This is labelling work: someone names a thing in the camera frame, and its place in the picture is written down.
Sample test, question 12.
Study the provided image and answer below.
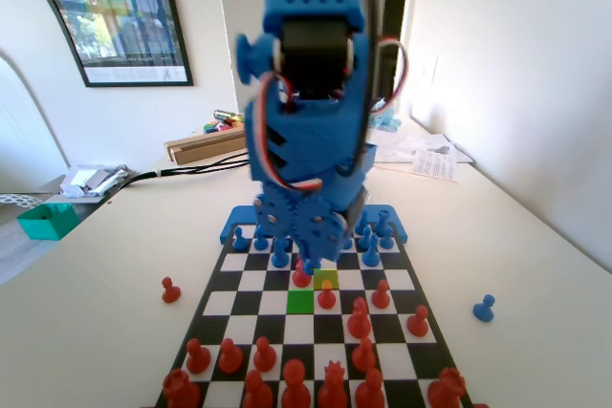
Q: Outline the colourful marker set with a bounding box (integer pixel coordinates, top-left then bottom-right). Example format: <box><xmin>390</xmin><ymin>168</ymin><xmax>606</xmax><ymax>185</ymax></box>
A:
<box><xmin>203</xmin><ymin>120</ymin><xmax>240</xmax><ymax>136</ymax></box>

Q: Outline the red chess knight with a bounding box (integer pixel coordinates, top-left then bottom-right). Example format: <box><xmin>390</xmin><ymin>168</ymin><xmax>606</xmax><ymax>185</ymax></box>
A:
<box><xmin>243</xmin><ymin>369</ymin><xmax>274</xmax><ymax>408</ymax></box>
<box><xmin>347</xmin><ymin>296</ymin><xmax>373</xmax><ymax>338</ymax></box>

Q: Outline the red chess rook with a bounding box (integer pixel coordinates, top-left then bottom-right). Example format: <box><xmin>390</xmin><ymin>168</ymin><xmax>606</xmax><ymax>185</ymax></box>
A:
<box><xmin>162</xmin><ymin>368</ymin><xmax>201</xmax><ymax>408</ymax></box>
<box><xmin>426</xmin><ymin>367</ymin><xmax>468</xmax><ymax>407</ymax></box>

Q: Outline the pile of silver papers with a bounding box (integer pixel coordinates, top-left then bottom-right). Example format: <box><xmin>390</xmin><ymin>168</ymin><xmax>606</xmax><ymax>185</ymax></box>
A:
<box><xmin>59</xmin><ymin>163</ymin><xmax>130</xmax><ymax>199</ymax></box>

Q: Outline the green plastic bin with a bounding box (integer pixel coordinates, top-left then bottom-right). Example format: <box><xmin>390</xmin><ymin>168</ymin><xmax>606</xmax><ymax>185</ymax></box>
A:
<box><xmin>16</xmin><ymin>202</ymin><xmax>80</xmax><ymax>241</ymax></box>

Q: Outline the red chess bishop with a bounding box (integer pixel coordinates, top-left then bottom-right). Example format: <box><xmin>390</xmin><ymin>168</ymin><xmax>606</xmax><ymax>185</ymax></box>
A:
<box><xmin>292</xmin><ymin>259</ymin><xmax>312</xmax><ymax>288</ymax></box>
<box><xmin>280</xmin><ymin>358</ymin><xmax>312</xmax><ymax>408</ymax></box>

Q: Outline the bag of blue white pieces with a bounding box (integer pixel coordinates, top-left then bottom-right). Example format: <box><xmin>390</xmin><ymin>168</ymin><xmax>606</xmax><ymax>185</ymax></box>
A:
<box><xmin>375</xmin><ymin>100</ymin><xmax>403</xmax><ymax>135</ymax></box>

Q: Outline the white arched panel dark rim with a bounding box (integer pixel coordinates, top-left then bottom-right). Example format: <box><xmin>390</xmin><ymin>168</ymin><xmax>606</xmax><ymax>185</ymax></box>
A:
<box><xmin>0</xmin><ymin>0</ymin><xmax>90</xmax><ymax>180</ymax></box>

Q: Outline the printed paper sheet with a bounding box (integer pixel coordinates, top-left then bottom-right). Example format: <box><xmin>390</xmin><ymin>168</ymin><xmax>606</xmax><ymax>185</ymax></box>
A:
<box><xmin>409</xmin><ymin>148</ymin><xmax>459</xmax><ymax>183</ymax></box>

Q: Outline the white dotted cushion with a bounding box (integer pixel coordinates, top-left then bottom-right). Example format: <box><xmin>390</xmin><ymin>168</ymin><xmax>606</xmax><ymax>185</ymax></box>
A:
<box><xmin>0</xmin><ymin>192</ymin><xmax>42</xmax><ymax>211</ymax></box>

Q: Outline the red chess king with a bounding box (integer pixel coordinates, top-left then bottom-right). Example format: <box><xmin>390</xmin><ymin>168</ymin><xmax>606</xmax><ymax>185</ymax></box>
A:
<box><xmin>354</xmin><ymin>368</ymin><xmax>386</xmax><ymax>408</ymax></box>

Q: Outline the long cardboard box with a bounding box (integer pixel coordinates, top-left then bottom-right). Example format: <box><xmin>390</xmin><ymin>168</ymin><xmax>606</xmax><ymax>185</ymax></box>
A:
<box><xmin>164</xmin><ymin>126</ymin><xmax>250</xmax><ymax>165</ymax></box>

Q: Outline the dark low side table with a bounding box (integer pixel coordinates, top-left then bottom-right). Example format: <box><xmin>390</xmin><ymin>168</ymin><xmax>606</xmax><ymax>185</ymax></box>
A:
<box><xmin>42</xmin><ymin>169</ymin><xmax>140</xmax><ymax>225</ymax></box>

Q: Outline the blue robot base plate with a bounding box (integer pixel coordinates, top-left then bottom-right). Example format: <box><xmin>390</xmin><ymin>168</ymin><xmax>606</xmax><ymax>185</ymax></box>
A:
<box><xmin>218</xmin><ymin>204</ymin><xmax>410</xmax><ymax>245</ymax></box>

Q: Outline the clear plastic bag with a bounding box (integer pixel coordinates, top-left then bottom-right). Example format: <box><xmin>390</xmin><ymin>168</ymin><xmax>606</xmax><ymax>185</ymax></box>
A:
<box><xmin>372</xmin><ymin>126</ymin><xmax>455</xmax><ymax>164</ymax></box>

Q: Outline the black white chess board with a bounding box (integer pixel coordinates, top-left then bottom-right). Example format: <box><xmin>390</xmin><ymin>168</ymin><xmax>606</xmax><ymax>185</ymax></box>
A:
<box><xmin>155</xmin><ymin>221</ymin><xmax>474</xmax><ymax>408</ymax></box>

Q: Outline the red chess queen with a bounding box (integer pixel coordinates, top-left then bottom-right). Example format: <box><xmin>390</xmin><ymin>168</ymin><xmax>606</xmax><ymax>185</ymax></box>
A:
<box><xmin>317</xmin><ymin>359</ymin><xmax>349</xmax><ymax>408</ymax></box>

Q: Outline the black framed poster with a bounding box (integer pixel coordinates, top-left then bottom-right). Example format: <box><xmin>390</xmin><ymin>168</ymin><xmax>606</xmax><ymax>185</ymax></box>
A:
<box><xmin>51</xmin><ymin>0</ymin><xmax>195</xmax><ymax>88</ymax></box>

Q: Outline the black cable bundle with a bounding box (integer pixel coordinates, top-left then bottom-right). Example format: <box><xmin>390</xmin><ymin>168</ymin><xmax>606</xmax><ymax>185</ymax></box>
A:
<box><xmin>124</xmin><ymin>149</ymin><xmax>251</xmax><ymax>187</ymax></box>

